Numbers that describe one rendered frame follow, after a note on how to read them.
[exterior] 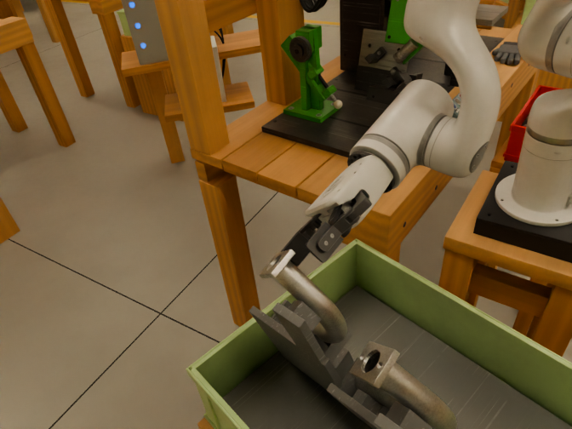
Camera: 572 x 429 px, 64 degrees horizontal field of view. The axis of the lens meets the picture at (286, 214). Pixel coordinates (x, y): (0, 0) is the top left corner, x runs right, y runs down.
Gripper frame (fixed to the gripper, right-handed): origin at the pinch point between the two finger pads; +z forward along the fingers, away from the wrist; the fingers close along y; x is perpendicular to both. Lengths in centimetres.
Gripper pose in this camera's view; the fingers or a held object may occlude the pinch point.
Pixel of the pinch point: (305, 252)
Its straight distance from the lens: 59.0
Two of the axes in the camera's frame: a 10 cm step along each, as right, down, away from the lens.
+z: -6.2, 7.1, -3.4
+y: 3.3, -1.6, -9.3
